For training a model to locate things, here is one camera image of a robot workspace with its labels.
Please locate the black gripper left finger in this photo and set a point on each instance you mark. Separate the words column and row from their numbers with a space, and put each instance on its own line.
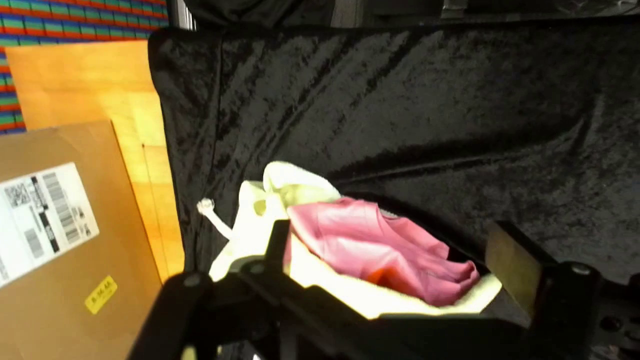
column 280, row 312

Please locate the pink cloth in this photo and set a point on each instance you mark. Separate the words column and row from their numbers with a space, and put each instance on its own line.
column 360, row 240

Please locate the black velvet tablecloth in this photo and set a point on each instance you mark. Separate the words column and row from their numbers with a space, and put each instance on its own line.
column 401, row 101

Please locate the labelled cardboard box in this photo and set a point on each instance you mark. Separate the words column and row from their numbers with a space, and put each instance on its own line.
column 66, row 266

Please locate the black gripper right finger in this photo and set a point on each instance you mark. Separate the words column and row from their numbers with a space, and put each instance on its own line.
column 567, row 312

